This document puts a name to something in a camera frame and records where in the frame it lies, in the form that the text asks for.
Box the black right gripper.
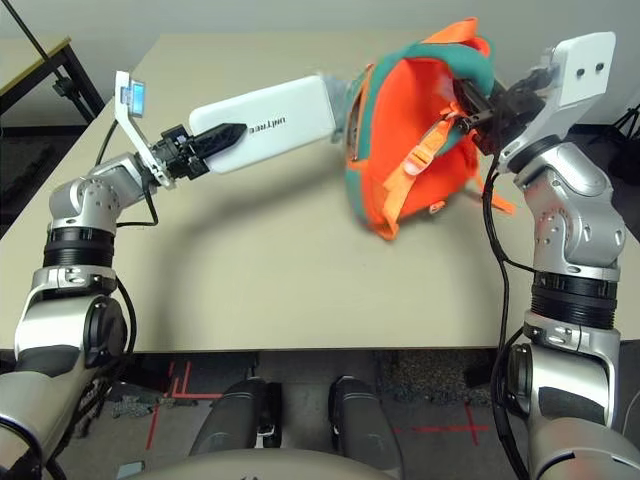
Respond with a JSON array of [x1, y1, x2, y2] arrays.
[[451, 71, 550, 155]]

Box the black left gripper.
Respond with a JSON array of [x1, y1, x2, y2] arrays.
[[152, 121, 250, 183]]

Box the white plastic pencil case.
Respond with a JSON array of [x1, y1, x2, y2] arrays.
[[188, 74, 337, 175]]

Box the teal and orange backpack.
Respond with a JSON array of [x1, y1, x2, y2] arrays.
[[329, 17, 516, 242]]

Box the black tripod legs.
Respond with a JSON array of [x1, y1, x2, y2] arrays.
[[610, 105, 640, 151]]

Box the black clamp knob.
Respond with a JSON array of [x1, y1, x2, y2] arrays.
[[51, 73, 75, 100]]

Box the black textured floor mat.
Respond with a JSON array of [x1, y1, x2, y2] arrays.
[[0, 134, 56, 201]]

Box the thin black pole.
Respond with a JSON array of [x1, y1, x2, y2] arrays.
[[0, 0, 66, 86]]

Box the grey robot left leg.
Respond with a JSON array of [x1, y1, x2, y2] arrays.
[[189, 378, 284, 456]]

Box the grey robot leg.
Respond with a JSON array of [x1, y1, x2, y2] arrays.
[[189, 378, 284, 456], [327, 374, 404, 474]]

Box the grey robot right leg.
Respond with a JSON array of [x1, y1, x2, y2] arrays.
[[327, 374, 404, 474]]

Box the beige robot torso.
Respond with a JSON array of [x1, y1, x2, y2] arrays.
[[114, 447, 401, 480]]

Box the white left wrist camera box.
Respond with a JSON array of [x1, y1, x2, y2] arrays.
[[113, 70, 177, 190]]

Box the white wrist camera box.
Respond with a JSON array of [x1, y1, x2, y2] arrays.
[[113, 70, 177, 190], [497, 31, 617, 174]]

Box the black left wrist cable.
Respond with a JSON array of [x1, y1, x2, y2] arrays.
[[93, 117, 162, 230]]

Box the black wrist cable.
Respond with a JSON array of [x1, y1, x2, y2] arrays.
[[93, 117, 162, 230], [480, 149, 539, 480]]

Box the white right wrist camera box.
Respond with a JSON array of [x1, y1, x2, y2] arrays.
[[497, 31, 617, 174]]

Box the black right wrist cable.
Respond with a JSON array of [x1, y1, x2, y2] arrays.
[[480, 149, 539, 480]]

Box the beige side table black frame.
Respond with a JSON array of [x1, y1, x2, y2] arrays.
[[0, 34, 107, 131]]

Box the white coiled cable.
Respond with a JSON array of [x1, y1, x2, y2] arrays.
[[74, 377, 111, 436]]

